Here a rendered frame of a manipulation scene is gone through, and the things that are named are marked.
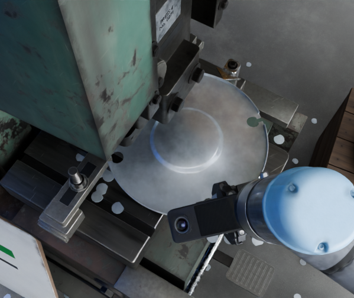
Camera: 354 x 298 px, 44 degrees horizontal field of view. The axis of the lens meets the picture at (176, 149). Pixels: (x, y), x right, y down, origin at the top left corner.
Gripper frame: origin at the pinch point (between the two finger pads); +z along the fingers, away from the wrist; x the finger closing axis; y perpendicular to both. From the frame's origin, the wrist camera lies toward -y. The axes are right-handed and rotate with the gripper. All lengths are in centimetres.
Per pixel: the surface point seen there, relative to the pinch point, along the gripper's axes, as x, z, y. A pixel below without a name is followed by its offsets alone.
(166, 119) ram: 15.6, -6.8, -4.6
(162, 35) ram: 24.1, -17.9, -3.7
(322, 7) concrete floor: 67, 107, 94
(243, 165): 6.1, 3.4, 7.7
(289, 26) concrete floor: 61, 105, 75
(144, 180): 8.3, 4.2, -9.4
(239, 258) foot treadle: -19, 60, 15
